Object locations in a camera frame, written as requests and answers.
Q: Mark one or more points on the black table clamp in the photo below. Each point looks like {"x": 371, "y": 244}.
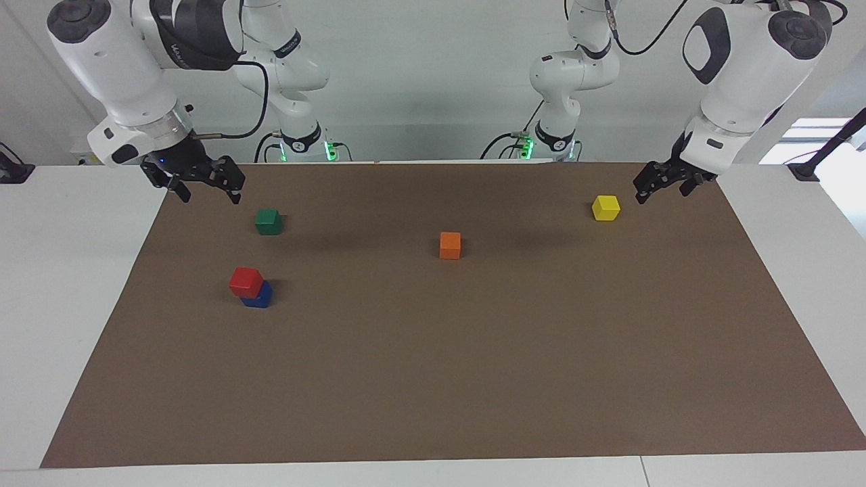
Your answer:
{"x": 13, "y": 169}

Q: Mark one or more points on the brown table mat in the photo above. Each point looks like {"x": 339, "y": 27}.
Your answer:
{"x": 473, "y": 352}

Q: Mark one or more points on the yellow wooden block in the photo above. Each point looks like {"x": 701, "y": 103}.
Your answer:
{"x": 606, "y": 208}

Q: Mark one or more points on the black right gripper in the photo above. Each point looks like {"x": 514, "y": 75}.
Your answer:
{"x": 179, "y": 162}

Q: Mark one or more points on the green wooden block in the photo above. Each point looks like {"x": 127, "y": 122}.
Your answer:
{"x": 268, "y": 222}

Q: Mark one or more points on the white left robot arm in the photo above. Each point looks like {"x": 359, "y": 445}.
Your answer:
{"x": 737, "y": 81}

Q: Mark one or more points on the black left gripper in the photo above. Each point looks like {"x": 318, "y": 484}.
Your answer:
{"x": 689, "y": 162}

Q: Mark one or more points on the blue wooden block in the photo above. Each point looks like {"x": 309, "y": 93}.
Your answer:
{"x": 260, "y": 299}

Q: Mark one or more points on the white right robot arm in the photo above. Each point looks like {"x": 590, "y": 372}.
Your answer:
{"x": 122, "y": 74}

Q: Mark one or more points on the orange wooden block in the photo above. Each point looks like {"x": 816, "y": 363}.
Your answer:
{"x": 450, "y": 246}

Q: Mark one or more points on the red wooden block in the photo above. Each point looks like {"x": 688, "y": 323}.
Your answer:
{"x": 245, "y": 282}

